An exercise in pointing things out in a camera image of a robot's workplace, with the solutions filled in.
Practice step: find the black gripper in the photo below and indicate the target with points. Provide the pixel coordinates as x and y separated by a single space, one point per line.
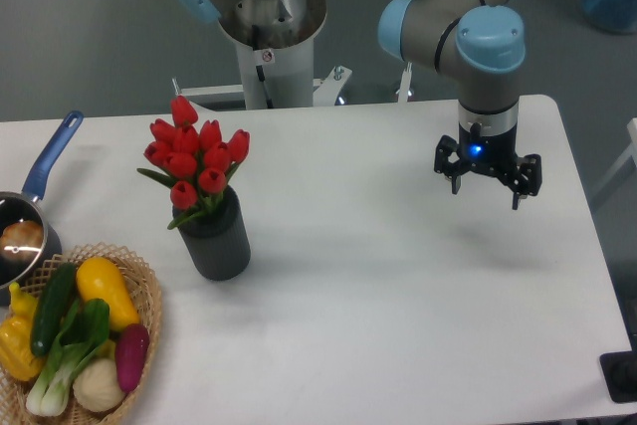
493 156

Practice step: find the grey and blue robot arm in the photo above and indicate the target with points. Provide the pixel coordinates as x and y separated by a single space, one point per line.
480 44

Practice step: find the dark grey ribbed vase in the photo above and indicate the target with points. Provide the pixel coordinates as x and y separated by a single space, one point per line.
218 245

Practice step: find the black device at table edge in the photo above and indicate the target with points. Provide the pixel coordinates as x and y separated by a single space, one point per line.
619 371

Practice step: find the red tulip bouquet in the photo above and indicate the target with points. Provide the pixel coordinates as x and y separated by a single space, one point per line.
195 163

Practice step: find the purple eggplant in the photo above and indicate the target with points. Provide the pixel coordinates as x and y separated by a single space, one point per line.
130 354

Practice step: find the yellow squash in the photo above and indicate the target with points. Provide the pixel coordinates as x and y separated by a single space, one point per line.
100 278

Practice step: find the green bok choy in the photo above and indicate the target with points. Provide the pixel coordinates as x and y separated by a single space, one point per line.
83 331

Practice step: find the green cucumber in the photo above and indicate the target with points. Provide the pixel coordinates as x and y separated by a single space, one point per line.
51 308

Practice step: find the cream white garlic bulb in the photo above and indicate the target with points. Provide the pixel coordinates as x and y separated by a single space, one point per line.
96 388

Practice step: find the bread bun in pot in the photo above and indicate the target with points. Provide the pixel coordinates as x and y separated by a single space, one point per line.
22 236

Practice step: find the yellow bell pepper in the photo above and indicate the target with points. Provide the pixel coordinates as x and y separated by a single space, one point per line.
16 355

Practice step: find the white furniture frame right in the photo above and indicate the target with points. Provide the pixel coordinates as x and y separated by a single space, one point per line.
617 173

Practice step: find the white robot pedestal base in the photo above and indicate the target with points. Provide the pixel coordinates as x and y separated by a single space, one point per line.
274 43

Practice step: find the blue handled saucepan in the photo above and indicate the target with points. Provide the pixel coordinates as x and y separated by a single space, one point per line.
25 205

